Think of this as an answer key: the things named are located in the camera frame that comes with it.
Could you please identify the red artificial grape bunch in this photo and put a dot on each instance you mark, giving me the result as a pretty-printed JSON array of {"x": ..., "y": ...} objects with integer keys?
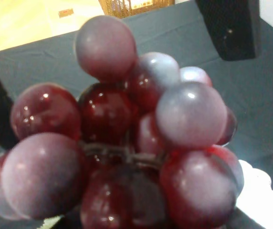
[{"x": 143, "y": 148}]

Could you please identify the blue white bath loofah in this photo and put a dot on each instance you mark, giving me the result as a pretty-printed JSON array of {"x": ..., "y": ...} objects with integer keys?
[{"x": 256, "y": 199}]

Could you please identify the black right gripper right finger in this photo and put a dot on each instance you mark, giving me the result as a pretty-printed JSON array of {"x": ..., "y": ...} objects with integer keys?
[{"x": 234, "y": 27}]

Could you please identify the wicker basket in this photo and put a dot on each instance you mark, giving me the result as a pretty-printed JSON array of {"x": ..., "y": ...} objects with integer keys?
[{"x": 125, "y": 8}]

